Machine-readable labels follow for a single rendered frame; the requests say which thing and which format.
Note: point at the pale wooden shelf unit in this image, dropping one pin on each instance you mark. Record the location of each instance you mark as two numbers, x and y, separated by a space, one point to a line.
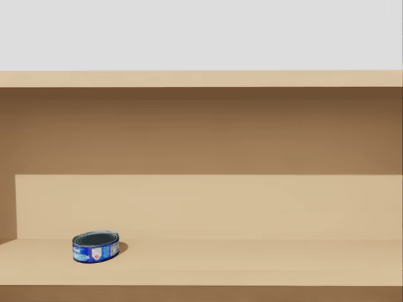
201 201

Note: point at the blue flat can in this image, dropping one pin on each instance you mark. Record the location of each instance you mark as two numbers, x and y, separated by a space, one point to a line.
94 250

